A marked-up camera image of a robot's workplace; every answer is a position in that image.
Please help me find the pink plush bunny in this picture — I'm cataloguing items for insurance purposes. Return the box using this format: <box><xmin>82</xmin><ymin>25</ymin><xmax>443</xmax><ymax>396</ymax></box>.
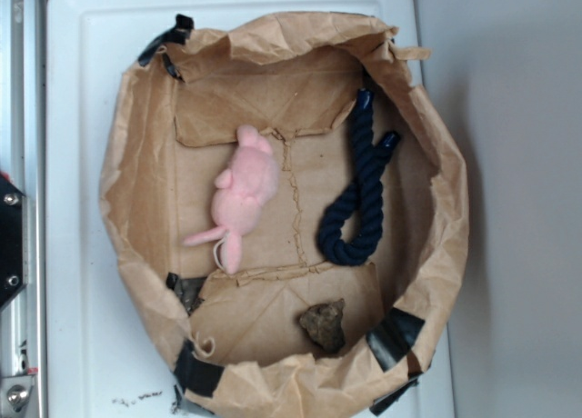
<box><xmin>184</xmin><ymin>124</ymin><xmax>280</xmax><ymax>274</ymax></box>

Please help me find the brown paper bag bin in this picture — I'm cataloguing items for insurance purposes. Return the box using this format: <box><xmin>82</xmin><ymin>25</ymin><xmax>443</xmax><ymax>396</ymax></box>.
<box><xmin>100</xmin><ymin>12</ymin><xmax>469</xmax><ymax>417</ymax></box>

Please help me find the brown rock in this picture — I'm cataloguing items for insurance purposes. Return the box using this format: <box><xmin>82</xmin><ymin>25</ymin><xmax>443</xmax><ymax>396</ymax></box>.
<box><xmin>299</xmin><ymin>299</ymin><xmax>346</xmax><ymax>353</ymax></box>

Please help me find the dark blue rope toy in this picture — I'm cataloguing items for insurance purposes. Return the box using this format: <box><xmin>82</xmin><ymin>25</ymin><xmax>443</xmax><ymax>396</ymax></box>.
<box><xmin>316</xmin><ymin>89</ymin><xmax>400</xmax><ymax>266</ymax></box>

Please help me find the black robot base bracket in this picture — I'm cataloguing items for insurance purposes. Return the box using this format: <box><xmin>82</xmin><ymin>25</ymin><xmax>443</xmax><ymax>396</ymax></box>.
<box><xmin>0</xmin><ymin>172</ymin><xmax>28</xmax><ymax>311</ymax></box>

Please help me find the aluminium frame rail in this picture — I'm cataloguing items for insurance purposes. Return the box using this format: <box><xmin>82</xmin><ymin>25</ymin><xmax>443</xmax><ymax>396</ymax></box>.
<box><xmin>1</xmin><ymin>0</ymin><xmax>48</xmax><ymax>417</ymax></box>

